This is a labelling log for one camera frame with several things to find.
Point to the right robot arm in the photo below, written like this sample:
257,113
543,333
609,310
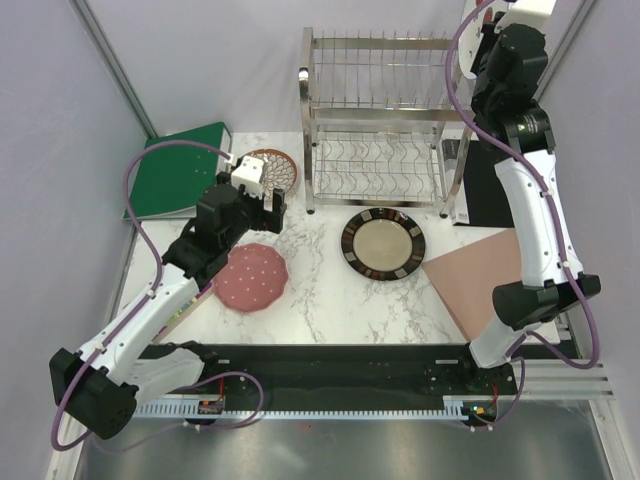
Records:
508,65

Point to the white slotted cable duct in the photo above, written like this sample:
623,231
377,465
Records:
183,407

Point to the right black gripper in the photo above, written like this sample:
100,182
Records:
489,30

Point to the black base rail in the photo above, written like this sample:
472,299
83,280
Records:
349,377

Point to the white watermelon plate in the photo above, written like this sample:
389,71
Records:
469,41

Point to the pink polka dot plate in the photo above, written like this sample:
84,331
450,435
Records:
253,279

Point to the steel dish rack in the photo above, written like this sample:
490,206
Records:
374,111

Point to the purple treehouse book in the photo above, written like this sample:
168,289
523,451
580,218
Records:
183,312

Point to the black mat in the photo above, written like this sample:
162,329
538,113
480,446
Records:
487,204

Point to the brown floral pattern bowl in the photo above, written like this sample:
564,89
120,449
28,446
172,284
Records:
281,172

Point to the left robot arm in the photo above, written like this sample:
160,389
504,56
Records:
105,380

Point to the green ring binder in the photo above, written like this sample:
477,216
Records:
170,181

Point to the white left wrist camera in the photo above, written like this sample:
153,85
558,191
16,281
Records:
249,175

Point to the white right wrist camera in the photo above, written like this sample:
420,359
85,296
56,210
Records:
533,13

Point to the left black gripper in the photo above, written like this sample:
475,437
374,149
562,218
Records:
266,220

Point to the black rimmed cream plate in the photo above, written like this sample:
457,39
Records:
383,244

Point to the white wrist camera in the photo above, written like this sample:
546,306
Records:
533,13
249,175

